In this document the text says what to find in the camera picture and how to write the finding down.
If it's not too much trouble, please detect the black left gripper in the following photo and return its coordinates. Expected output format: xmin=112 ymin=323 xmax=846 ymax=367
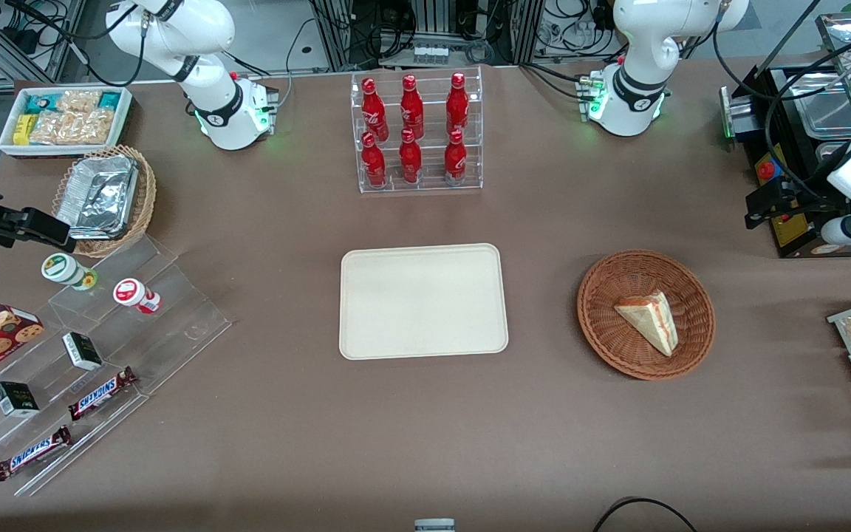
xmin=745 ymin=181 xmax=844 ymax=230

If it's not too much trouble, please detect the triangular sandwich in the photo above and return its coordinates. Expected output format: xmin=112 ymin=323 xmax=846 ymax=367
xmin=614 ymin=290 xmax=679 ymax=358

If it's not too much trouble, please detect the aluminium foil tray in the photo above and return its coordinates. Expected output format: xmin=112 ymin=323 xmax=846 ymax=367
xmin=56 ymin=155 xmax=138 ymax=239

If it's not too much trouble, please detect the small tan wicker basket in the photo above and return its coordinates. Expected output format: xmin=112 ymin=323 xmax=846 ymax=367
xmin=52 ymin=145 xmax=157 ymax=258

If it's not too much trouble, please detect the large brown wicker basket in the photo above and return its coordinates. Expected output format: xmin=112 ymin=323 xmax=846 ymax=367
xmin=577 ymin=250 xmax=716 ymax=381

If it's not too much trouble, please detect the beige plastic tray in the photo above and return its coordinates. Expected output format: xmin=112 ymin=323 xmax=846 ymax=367
xmin=339 ymin=243 xmax=509 ymax=361

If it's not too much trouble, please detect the black food warmer machine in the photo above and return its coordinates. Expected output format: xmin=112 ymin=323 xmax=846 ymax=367
xmin=747 ymin=11 xmax=851 ymax=259

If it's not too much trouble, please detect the green lid yogurt cup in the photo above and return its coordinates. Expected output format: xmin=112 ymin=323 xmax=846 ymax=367
xmin=41 ymin=253 xmax=98 ymax=291

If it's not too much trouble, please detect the steel warmer pan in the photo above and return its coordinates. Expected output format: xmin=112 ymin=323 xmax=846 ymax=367
xmin=816 ymin=142 xmax=851 ymax=174
xmin=795 ymin=87 xmax=851 ymax=139

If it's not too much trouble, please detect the white rectangular snack bin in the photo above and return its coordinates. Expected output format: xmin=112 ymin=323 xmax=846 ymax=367
xmin=0 ymin=86 xmax=133 ymax=158

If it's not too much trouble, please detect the silver box with green light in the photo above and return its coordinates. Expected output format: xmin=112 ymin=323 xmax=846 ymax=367
xmin=720 ymin=85 xmax=759 ymax=141

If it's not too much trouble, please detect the large clear snack bag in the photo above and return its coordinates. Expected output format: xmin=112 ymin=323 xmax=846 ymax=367
xmin=30 ymin=109 xmax=116 ymax=145

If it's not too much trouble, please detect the red lid yogurt cup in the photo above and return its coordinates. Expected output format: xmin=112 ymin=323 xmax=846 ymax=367
xmin=113 ymin=278 xmax=162 ymax=315

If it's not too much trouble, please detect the small black box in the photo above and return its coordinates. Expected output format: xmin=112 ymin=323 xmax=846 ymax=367
xmin=0 ymin=381 xmax=40 ymax=418
xmin=62 ymin=332 xmax=103 ymax=372

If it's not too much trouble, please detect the clear cracker packet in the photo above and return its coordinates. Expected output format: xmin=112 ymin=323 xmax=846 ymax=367
xmin=56 ymin=90 xmax=101 ymax=115

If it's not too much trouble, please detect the clear acrylic stepped display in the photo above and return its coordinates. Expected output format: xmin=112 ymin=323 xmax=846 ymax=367
xmin=0 ymin=235 xmax=233 ymax=497

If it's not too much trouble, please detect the brown Snickers bar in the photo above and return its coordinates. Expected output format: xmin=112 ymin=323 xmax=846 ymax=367
xmin=68 ymin=366 xmax=138 ymax=422
xmin=0 ymin=426 xmax=73 ymax=482

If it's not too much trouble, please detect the red cola bottle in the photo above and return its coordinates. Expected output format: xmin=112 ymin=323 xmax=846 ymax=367
xmin=361 ymin=132 xmax=387 ymax=187
xmin=400 ymin=75 xmax=425 ymax=140
xmin=446 ymin=72 xmax=469 ymax=135
xmin=399 ymin=129 xmax=423 ymax=184
xmin=444 ymin=130 xmax=468 ymax=185
xmin=361 ymin=78 xmax=388 ymax=141

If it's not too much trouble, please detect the clear acrylic bottle rack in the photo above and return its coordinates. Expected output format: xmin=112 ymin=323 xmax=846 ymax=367
xmin=350 ymin=66 xmax=484 ymax=194

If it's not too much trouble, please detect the black looped cable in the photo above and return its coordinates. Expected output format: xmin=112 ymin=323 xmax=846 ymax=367
xmin=592 ymin=497 xmax=700 ymax=532

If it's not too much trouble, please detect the aluminium frame rack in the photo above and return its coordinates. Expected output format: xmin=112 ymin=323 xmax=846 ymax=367
xmin=311 ymin=0 xmax=544 ymax=71

